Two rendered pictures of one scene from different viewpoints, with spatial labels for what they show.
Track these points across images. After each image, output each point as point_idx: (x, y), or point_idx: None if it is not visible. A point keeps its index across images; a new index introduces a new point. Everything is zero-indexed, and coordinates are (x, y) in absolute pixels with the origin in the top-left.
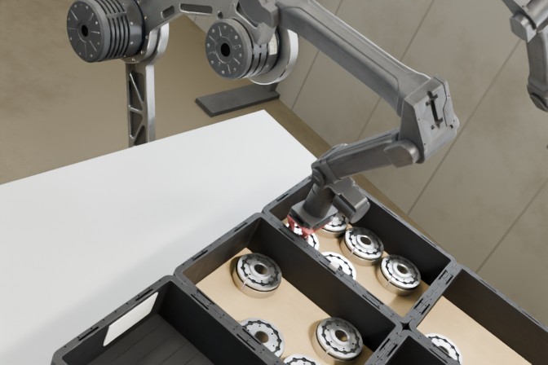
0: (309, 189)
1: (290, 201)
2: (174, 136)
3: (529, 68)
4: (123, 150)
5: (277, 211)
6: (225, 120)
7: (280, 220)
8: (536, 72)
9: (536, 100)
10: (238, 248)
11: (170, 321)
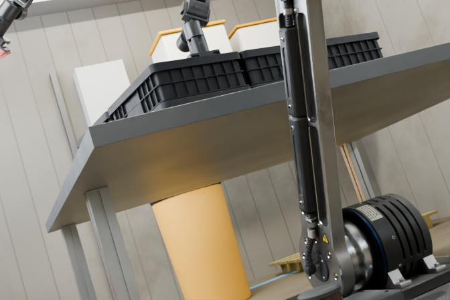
0: (178, 75)
1: (205, 69)
2: (268, 84)
3: None
4: (340, 67)
5: (221, 67)
6: (177, 106)
7: (212, 89)
8: None
9: None
10: (261, 76)
11: None
